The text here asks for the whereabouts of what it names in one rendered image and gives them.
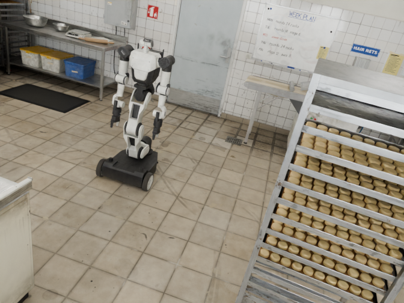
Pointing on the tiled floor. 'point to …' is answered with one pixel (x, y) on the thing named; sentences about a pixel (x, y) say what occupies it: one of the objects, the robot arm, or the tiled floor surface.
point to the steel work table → (100, 81)
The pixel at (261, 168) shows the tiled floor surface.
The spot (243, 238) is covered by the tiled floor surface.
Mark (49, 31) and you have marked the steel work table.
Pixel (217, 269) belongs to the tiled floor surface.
